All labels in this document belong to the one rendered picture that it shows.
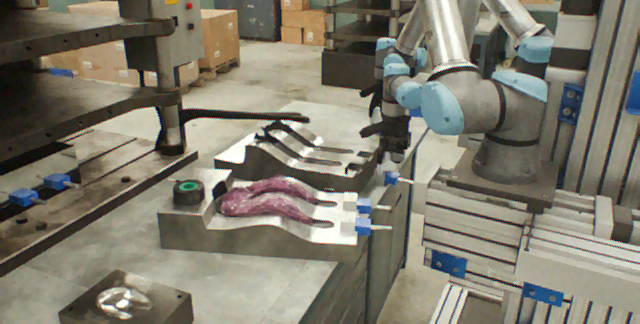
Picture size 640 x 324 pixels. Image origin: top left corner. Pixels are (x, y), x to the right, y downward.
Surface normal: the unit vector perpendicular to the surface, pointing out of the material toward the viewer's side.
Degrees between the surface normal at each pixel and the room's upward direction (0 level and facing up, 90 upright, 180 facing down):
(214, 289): 0
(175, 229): 90
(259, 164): 90
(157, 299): 0
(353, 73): 90
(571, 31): 90
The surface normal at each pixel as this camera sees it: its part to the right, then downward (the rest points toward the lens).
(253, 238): -0.11, 0.37
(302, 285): 0.01, -0.93
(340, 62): -0.41, 0.34
